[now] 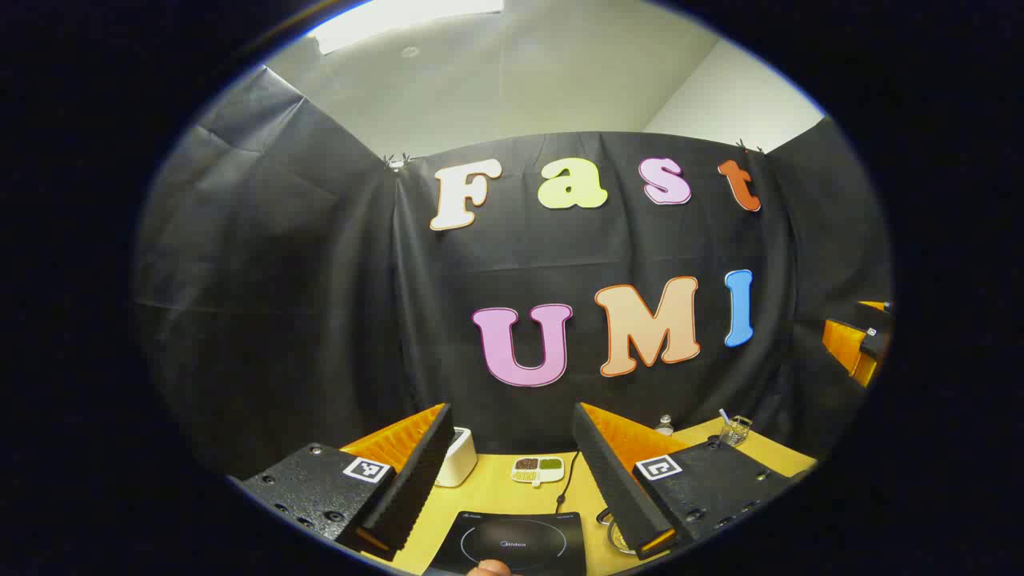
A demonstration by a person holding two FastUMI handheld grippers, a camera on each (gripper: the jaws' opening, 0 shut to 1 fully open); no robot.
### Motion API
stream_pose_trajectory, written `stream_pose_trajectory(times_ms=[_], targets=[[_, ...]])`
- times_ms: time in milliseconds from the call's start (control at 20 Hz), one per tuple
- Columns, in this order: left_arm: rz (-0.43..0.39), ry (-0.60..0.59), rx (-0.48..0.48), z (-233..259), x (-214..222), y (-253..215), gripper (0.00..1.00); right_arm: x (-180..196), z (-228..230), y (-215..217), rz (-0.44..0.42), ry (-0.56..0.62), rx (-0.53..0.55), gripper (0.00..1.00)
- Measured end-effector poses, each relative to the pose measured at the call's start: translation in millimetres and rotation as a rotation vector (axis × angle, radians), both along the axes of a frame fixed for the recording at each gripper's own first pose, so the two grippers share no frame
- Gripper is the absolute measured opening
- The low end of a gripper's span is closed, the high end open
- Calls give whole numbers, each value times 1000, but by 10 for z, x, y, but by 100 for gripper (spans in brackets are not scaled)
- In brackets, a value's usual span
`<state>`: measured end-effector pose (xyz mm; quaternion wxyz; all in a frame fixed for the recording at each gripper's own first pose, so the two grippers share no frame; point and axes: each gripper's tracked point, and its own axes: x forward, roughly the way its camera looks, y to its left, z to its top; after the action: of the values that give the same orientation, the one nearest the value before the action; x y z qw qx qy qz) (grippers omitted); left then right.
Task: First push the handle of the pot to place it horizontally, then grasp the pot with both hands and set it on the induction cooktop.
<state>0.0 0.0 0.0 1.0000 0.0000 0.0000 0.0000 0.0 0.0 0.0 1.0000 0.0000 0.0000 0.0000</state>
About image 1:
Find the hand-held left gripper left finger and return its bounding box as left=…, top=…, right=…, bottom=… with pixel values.
left=238, top=403, right=455, bottom=561

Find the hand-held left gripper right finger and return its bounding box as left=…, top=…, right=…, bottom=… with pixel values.
left=573, top=402, right=805, bottom=559

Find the stainless steel pot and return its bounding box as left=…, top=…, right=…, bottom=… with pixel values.
left=596, top=506, right=641, bottom=555

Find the black induction cooktop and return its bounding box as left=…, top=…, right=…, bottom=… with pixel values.
left=422, top=510, right=587, bottom=576

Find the white toaster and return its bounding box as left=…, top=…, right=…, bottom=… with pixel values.
left=436, top=426, right=478, bottom=487

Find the white divided dish of beans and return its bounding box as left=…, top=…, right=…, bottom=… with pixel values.
left=510, top=456, right=565, bottom=486

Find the black backdrop cloth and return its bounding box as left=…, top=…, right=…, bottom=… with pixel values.
left=134, top=66, right=893, bottom=481

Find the ceiling light panel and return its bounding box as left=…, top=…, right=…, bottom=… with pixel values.
left=308, top=0, right=505, bottom=55

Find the black power cable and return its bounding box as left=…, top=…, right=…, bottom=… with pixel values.
left=554, top=452, right=578, bottom=513

